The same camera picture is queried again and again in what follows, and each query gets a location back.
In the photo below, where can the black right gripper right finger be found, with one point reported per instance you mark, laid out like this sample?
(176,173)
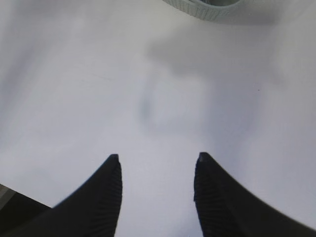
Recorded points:
(225,208)

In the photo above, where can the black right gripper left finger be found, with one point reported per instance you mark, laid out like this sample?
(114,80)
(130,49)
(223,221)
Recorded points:
(90,211)

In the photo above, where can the green woven plastic basket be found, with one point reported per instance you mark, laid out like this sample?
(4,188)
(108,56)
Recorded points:
(207,10)

